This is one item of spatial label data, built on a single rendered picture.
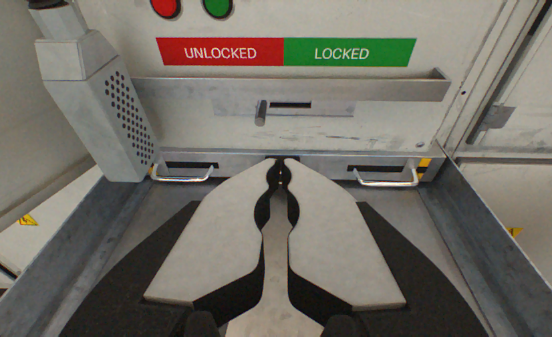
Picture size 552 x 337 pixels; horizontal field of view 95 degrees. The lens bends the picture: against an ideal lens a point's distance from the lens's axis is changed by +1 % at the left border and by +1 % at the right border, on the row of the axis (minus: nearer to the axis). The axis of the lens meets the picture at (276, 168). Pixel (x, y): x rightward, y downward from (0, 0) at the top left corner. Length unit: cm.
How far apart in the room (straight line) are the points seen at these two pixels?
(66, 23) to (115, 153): 14
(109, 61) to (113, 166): 12
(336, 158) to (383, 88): 15
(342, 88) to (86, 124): 29
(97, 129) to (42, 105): 23
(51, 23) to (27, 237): 92
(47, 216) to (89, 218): 56
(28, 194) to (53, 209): 38
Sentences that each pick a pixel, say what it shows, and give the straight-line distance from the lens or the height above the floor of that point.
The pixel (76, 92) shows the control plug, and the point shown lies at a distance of 33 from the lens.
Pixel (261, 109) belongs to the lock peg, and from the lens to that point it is 35.
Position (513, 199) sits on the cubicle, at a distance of 86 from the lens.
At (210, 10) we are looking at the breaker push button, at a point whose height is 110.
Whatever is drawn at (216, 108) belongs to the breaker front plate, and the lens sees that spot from 40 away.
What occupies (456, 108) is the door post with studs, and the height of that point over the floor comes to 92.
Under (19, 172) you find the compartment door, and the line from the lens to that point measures 57.
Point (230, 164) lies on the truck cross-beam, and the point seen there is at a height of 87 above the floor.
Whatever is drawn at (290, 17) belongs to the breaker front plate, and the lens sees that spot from 34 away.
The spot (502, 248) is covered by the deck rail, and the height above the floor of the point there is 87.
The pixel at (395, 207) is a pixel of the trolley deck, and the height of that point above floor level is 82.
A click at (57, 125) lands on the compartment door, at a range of 59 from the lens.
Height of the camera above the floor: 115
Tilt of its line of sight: 40 degrees down
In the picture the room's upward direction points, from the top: straight up
